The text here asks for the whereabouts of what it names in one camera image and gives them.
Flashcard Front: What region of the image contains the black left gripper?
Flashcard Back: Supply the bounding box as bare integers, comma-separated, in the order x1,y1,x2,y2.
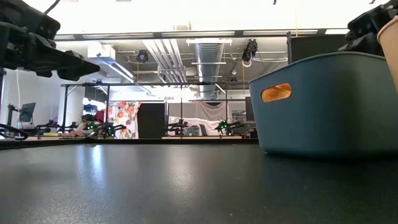
0,0,101,82

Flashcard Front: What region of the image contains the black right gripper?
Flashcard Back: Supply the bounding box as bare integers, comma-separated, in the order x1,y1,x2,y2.
338,0,398,57

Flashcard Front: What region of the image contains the grey-blue plastic basket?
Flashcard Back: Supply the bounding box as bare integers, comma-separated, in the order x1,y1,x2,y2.
248,51,398,156

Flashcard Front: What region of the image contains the orange towel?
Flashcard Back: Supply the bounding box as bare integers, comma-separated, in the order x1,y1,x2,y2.
260,82,292,103

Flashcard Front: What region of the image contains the black upright panel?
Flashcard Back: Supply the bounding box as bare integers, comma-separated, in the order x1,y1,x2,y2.
286,30,351,65

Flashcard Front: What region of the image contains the person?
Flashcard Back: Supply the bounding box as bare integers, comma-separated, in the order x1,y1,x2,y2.
76,113,105,131

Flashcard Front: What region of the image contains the dark computer monitor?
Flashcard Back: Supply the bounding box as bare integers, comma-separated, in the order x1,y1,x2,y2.
19,102,37,123

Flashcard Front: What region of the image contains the floral cloth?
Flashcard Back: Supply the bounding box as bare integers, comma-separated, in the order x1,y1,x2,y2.
107,101,142,139

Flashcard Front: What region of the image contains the black cabinet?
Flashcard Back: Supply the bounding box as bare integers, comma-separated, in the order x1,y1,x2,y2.
137,103,166,139

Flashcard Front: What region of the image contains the large dark monitor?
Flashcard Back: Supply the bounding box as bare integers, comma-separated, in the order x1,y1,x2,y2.
245,96,253,123

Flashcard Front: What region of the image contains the grey hanging sheet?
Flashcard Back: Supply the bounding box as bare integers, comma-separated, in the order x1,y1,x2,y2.
168,101,229,136

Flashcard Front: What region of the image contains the white ceiling light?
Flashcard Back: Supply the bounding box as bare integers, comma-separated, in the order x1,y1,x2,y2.
185,38,233,46

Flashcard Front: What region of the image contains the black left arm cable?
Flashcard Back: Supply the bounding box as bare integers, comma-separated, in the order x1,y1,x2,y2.
43,0,62,15

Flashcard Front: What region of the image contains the black dome ceiling camera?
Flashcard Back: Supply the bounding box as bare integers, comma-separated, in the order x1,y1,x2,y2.
136,49,149,63

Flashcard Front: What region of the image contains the black looped cable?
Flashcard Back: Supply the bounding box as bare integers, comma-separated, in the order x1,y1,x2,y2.
0,123,29,141

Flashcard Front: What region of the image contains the black hanging camera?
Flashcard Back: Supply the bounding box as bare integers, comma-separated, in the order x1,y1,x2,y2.
241,39,259,62

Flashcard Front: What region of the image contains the grey overhead frame bar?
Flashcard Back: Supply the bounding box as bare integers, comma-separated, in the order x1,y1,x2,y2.
54,27,351,41

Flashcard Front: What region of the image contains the silver ventilation duct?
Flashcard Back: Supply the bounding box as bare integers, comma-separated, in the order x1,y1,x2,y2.
194,42,224,100

